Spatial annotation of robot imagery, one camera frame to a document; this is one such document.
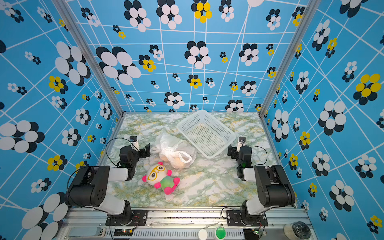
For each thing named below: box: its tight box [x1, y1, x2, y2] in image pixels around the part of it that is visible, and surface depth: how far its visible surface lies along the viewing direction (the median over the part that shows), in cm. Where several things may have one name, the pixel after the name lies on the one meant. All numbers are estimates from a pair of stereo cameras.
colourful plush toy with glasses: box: [142, 162, 181, 195], surface depth 82 cm
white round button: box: [198, 229, 208, 240], surface depth 64 cm
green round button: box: [215, 227, 226, 240], surface depth 63 cm
